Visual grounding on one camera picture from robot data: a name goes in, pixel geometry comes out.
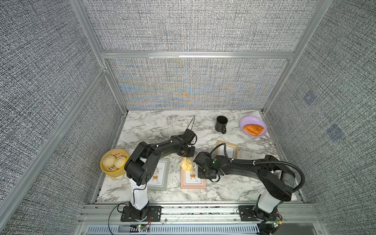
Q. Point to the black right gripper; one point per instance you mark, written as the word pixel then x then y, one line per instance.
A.
pixel 200 176

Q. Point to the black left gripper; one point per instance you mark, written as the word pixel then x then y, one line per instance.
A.
pixel 193 148

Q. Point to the pink picture frame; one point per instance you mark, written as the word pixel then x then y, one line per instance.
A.
pixel 190 180

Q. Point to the yellow cleaning cloth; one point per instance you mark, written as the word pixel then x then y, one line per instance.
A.
pixel 187 164

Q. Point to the grey-green picture frame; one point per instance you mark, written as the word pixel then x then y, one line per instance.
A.
pixel 158 182

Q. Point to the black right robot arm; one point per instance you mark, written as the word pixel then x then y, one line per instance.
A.
pixel 276 176

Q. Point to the black mug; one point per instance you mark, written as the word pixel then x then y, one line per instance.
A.
pixel 220 124

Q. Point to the orange pastry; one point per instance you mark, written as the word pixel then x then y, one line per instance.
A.
pixel 253 129

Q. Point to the purple bowl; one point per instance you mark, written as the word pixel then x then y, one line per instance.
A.
pixel 253 120

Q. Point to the right steamed bun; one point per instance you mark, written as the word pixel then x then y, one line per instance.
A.
pixel 120 162

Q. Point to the steamed bun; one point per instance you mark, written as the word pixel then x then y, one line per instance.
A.
pixel 120 162
pixel 108 163

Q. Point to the yellow bamboo steamer basket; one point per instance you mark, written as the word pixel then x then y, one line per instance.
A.
pixel 117 153

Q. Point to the left steamed bun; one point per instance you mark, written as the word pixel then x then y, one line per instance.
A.
pixel 108 163

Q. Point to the tan wooden picture frame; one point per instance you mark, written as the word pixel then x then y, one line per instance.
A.
pixel 231 149

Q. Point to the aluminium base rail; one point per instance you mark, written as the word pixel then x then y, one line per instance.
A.
pixel 201 218

